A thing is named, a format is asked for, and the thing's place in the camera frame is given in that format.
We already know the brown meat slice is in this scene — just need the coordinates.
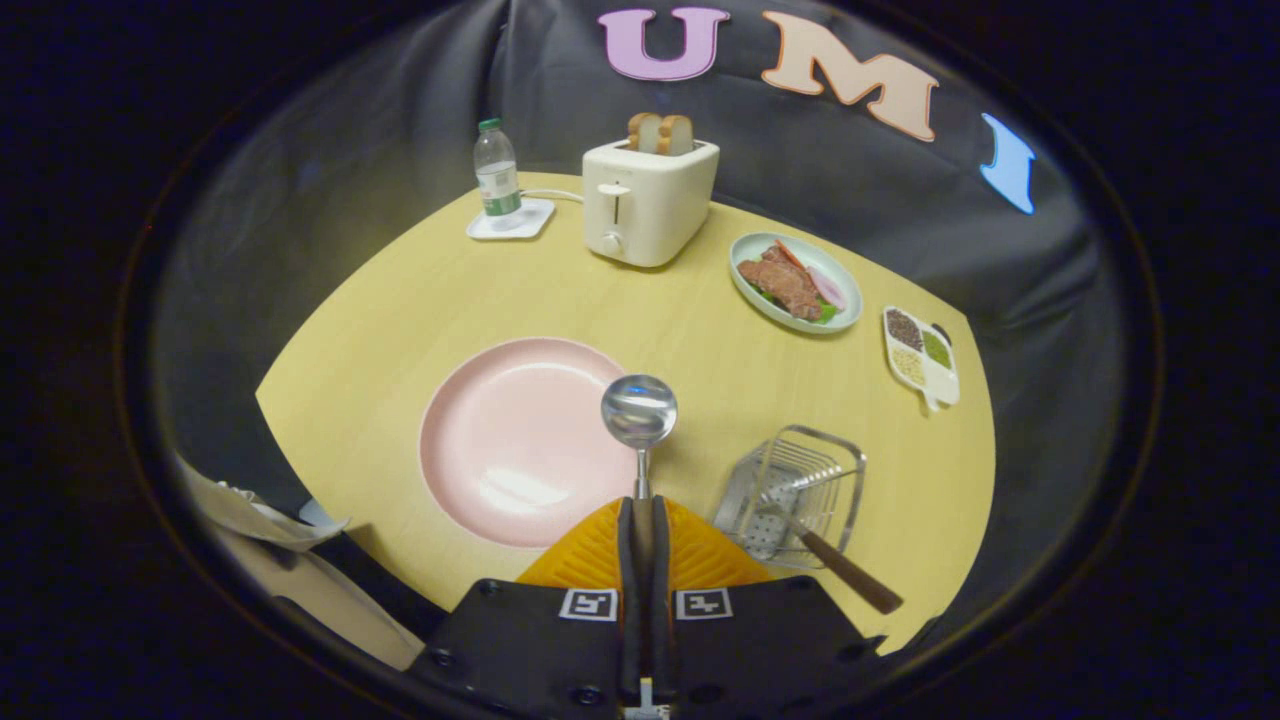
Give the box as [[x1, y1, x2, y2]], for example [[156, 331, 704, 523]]
[[737, 246, 823, 321]]

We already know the pink plate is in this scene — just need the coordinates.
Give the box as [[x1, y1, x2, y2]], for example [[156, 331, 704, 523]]
[[418, 337, 641, 549]]

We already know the pale green plate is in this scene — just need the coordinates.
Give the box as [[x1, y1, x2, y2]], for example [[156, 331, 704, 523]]
[[729, 232, 864, 334]]

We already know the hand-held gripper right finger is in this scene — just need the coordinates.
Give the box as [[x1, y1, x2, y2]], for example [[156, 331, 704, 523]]
[[640, 497, 889, 720]]

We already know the metal spoon with brown handle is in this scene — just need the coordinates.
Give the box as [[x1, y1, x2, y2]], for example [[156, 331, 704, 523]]
[[600, 374, 679, 501]]

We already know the green lettuce leaf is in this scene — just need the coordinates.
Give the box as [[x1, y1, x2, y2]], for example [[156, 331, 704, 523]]
[[750, 285, 839, 326]]

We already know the white toaster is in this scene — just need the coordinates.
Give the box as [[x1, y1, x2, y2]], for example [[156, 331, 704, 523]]
[[582, 138, 721, 269]]

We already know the white square coaster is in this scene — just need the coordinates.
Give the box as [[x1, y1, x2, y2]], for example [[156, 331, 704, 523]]
[[466, 197, 557, 241]]

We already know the clear plastic water bottle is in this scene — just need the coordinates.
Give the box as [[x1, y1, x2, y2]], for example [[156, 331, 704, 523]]
[[473, 118, 523, 226]]

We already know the beige cloth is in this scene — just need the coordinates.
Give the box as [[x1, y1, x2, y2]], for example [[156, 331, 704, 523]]
[[170, 450, 426, 671]]

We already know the metal fork with brown handle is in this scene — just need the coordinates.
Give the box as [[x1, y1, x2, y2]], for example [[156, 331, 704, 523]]
[[755, 470, 905, 615]]

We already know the white divided dish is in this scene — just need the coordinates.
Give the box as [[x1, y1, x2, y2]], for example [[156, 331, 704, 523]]
[[881, 305, 962, 413]]

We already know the pink ham slice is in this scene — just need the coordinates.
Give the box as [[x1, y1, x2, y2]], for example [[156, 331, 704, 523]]
[[806, 264, 849, 312]]

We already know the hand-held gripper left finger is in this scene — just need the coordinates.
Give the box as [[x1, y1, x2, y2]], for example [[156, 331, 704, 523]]
[[405, 497, 641, 720]]

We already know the metal wire basket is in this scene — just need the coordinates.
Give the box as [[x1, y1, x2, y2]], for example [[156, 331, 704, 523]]
[[713, 425, 868, 571]]

